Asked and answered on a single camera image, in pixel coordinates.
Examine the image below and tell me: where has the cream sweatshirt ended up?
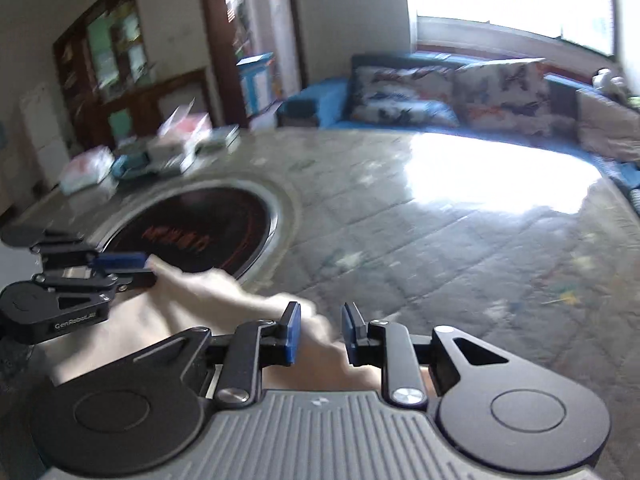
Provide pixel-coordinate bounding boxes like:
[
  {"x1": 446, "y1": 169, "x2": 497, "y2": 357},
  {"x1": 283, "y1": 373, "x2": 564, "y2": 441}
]
[{"x1": 41, "y1": 257, "x2": 381, "y2": 391}]

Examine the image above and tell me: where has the pink white tissue pack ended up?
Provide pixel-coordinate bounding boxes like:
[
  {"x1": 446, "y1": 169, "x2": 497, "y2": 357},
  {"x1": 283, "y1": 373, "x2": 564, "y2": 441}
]
[{"x1": 58, "y1": 145, "x2": 115, "y2": 196}]

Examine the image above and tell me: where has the teal black brush device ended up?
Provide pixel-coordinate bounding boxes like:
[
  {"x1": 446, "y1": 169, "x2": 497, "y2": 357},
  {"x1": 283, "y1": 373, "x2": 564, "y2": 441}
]
[{"x1": 111, "y1": 152, "x2": 151, "y2": 181}]

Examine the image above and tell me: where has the round black induction cooktop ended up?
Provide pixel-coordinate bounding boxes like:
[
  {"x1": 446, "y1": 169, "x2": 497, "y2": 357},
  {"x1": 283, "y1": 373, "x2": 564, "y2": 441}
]
[{"x1": 87, "y1": 172, "x2": 302, "y2": 290}]

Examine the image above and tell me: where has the white flat box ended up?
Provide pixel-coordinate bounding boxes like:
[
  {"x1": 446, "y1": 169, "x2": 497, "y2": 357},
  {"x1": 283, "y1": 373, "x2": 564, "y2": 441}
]
[{"x1": 146, "y1": 138, "x2": 196, "y2": 174}]

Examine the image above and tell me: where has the white refrigerator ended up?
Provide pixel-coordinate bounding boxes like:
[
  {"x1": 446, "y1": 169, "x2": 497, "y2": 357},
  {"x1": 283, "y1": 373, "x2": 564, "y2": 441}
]
[{"x1": 20, "y1": 84, "x2": 70, "y2": 190}]

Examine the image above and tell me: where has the pink tissue box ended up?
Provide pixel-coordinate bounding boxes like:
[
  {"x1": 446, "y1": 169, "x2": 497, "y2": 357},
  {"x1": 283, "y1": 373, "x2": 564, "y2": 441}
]
[{"x1": 156, "y1": 100, "x2": 213, "y2": 145}]

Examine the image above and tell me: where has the dark wooden cabinet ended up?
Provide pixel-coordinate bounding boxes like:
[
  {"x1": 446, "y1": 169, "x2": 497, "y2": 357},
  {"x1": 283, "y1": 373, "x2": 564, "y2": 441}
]
[{"x1": 52, "y1": 0, "x2": 213, "y2": 150}]

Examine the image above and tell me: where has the grey quilted star table cover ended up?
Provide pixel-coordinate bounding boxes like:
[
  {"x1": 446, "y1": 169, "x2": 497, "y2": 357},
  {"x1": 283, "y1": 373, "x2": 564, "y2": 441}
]
[{"x1": 22, "y1": 129, "x2": 639, "y2": 479}]

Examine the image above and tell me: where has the blue white small cabinet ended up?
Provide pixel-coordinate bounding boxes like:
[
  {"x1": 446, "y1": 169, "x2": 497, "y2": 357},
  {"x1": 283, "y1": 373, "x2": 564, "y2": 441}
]
[{"x1": 236, "y1": 52, "x2": 277, "y2": 117}]

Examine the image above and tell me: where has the left butterfly pillow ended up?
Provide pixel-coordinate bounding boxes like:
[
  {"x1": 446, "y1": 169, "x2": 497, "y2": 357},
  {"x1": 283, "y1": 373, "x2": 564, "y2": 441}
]
[{"x1": 350, "y1": 65, "x2": 460, "y2": 128}]

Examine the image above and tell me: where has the butterfly pillow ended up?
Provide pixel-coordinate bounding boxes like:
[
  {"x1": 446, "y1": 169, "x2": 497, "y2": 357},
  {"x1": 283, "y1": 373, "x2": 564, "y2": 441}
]
[
  {"x1": 350, "y1": 65, "x2": 460, "y2": 128},
  {"x1": 454, "y1": 58, "x2": 552, "y2": 136}
]

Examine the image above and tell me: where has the right butterfly pillow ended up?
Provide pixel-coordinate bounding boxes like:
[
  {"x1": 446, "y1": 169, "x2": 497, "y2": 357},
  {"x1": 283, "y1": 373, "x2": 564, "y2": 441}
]
[{"x1": 454, "y1": 58, "x2": 552, "y2": 136}]

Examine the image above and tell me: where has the blue corner sofa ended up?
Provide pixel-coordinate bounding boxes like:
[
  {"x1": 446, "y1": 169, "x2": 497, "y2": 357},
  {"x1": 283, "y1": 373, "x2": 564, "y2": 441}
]
[{"x1": 276, "y1": 52, "x2": 639, "y2": 206}]

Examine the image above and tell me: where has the grey plain cushion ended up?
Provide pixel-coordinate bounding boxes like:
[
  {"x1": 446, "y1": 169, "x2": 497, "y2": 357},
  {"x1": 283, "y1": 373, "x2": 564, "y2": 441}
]
[{"x1": 576, "y1": 90, "x2": 640, "y2": 162}]

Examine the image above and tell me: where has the panda plush toy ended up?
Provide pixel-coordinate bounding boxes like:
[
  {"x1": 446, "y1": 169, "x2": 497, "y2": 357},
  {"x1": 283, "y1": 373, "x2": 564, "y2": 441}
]
[{"x1": 592, "y1": 67, "x2": 630, "y2": 100}]

